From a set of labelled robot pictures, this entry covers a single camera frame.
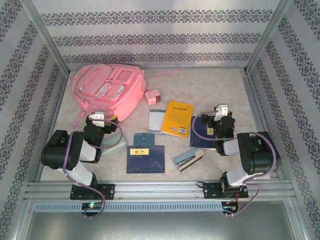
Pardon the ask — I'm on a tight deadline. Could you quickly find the light blue stapler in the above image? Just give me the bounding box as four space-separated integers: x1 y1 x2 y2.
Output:
173 147 205 173

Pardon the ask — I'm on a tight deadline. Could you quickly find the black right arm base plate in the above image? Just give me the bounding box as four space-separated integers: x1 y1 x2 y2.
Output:
202 182 250 200

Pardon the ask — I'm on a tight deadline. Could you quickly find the aluminium frame post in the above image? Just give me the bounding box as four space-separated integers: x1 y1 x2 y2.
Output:
244 0 294 75
20 0 71 76

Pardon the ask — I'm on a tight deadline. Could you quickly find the grey sheet metal panel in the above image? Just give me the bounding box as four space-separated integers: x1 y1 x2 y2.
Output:
24 211 305 240

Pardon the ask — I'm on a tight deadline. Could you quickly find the yellow paperback book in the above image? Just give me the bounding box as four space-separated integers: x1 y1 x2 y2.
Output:
161 99 195 138

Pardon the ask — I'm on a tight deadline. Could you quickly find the thin dark blue notebook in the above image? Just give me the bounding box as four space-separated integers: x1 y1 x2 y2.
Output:
126 145 166 174

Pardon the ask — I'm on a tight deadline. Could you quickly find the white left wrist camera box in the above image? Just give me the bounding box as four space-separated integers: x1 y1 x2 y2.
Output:
87 111 107 127

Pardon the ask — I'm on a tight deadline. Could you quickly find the slotted grey cable duct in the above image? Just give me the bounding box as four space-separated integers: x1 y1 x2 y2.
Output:
33 201 225 213

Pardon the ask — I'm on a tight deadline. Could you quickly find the thin aluminium table edge profile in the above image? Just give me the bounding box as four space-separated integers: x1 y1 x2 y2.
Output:
67 65 248 71

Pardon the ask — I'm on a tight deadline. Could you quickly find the pale green pencil case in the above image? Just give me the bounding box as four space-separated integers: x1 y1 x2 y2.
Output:
101 132 125 157

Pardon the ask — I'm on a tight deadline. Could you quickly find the small teal card holder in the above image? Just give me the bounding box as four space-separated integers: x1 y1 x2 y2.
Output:
133 132 155 147

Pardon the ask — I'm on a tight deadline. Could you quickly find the thick dark blue book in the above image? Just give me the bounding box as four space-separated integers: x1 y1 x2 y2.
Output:
189 115 226 151

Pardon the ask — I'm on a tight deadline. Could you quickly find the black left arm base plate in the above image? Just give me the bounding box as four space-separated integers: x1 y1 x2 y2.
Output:
69 183 116 201

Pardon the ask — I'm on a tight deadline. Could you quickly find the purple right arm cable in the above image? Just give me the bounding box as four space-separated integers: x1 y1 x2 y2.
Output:
191 112 283 218

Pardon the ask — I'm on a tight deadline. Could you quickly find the pink school backpack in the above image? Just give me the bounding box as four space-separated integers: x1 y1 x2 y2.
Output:
70 63 183 128

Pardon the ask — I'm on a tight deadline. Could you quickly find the pink pencil sharpener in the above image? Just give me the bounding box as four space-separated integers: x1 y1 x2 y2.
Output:
144 89 162 106

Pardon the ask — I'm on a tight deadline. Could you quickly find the long aluminium mounting rail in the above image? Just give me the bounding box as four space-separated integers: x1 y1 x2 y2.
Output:
24 180 294 201

